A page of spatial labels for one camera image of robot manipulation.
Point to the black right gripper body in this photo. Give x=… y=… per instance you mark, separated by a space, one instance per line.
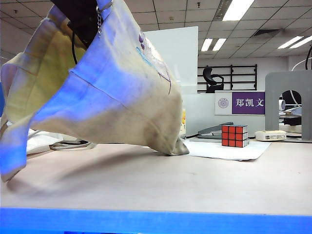
x=83 y=19

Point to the cream canvas tote bag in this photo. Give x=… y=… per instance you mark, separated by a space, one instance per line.
x=109 y=104

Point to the ceiling light panel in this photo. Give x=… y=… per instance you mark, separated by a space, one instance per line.
x=237 y=11
x=301 y=42
x=206 y=45
x=290 y=42
x=219 y=44

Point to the clear drink bottle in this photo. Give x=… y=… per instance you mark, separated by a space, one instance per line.
x=183 y=122

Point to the black office chair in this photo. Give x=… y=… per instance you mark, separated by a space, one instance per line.
x=212 y=84

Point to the frosted glass partition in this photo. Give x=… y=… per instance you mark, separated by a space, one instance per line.
x=202 y=112

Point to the grey stapler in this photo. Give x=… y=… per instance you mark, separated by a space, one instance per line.
x=214 y=130

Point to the ceiling air vent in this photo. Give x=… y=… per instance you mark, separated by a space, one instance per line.
x=267 y=33

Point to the purple name plate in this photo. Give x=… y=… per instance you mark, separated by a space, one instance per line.
x=247 y=103

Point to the Rubik's cube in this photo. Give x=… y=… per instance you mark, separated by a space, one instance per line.
x=235 y=136

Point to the white paper sheet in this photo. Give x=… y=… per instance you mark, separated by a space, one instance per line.
x=231 y=151

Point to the grey metal bookend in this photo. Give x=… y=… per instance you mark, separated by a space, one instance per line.
x=287 y=83

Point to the blue foreground bar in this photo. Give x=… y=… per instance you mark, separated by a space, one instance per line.
x=156 y=221

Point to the small white round gadget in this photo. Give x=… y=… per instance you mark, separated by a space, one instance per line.
x=282 y=104

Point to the cream rectangular box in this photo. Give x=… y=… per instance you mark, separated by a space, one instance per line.
x=270 y=135

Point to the black wall rack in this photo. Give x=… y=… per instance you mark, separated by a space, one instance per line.
x=241 y=78

